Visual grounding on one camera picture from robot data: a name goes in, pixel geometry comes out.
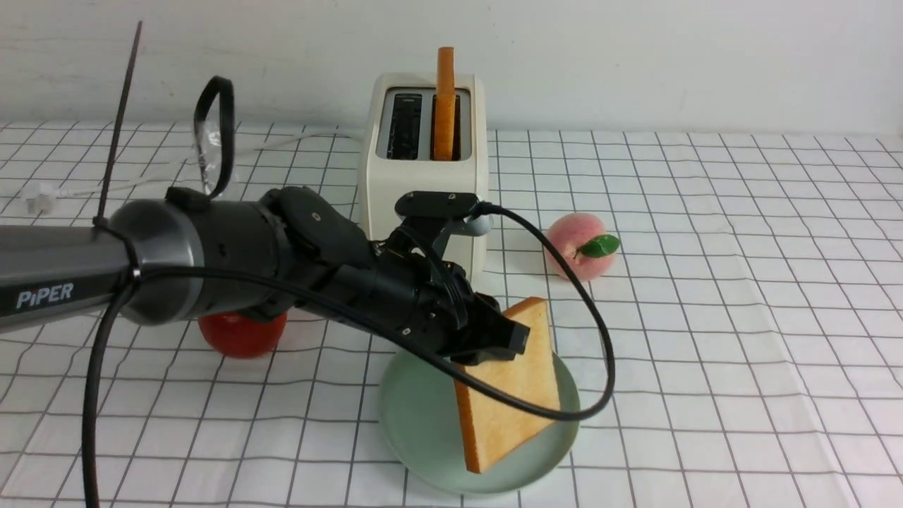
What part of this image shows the white power cord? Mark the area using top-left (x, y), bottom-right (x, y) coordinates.
top-left (53, 131), bottom-right (364, 200)

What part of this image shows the toast slice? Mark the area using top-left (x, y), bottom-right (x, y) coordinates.
top-left (454, 297), bottom-right (561, 475)
top-left (432, 47), bottom-right (456, 161)

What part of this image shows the cream white toaster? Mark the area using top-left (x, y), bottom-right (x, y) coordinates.
top-left (357, 72), bottom-right (488, 240)

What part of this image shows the white checkered tablecloth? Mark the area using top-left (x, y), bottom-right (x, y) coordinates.
top-left (1, 120), bottom-right (902, 507)

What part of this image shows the black cable tie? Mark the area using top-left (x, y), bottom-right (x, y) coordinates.
top-left (93, 20), bottom-right (143, 226)

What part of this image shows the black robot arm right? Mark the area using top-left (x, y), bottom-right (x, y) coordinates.
top-left (1, 187), bottom-right (528, 365)

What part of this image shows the red apple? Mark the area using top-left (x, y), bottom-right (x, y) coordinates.
top-left (198, 313), bottom-right (288, 360)

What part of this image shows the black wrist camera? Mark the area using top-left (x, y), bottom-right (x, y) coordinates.
top-left (387, 190), bottom-right (492, 257)

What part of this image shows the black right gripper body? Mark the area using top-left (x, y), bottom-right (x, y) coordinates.
top-left (320, 241), bottom-right (505, 359)

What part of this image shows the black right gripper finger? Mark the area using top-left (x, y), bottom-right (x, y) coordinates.
top-left (451, 321), bottom-right (530, 365)

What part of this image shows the green round plate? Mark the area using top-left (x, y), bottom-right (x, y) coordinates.
top-left (377, 351), bottom-right (580, 497)

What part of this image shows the pink peach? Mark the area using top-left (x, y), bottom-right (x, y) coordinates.
top-left (546, 212), bottom-right (622, 282)

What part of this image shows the white power plug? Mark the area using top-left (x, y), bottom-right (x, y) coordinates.
top-left (20, 183), bottom-right (59, 216)

